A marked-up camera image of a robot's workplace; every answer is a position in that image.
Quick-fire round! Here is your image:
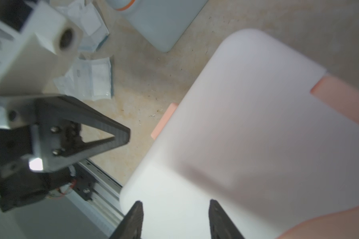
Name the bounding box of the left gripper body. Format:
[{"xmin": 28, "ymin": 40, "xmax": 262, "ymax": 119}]
[{"xmin": 0, "ymin": 97, "xmax": 77, "ymax": 212}]

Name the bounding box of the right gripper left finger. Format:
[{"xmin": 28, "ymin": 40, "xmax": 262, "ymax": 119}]
[{"xmin": 109, "ymin": 201, "xmax": 144, "ymax": 239}]

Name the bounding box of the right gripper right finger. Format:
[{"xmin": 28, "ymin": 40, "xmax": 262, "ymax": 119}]
[{"xmin": 208, "ymin": 199, "xmax": 245, "ymax": 239}]

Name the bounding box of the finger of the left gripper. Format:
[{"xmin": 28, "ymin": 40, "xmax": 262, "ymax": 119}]
[{"xmin": 37, "ymin": 96, "xmax": 131, "ymax": 172}]

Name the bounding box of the white pink medicine box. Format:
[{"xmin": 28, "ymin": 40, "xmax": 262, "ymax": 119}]
[{"xmin": 120, "ymin": 29, "xmax": 359, "ymax": 239}]

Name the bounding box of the grey orange medicine box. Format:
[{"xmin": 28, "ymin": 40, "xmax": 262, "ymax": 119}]
[{"xmin": 107, "ymin": 0, "xmax": 207, "ymax": 52}]

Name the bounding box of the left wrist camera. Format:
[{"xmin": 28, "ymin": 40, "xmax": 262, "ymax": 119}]
[{"xmin": 0, "ymin": 1, "xmax": 83, "ymax": 96}]

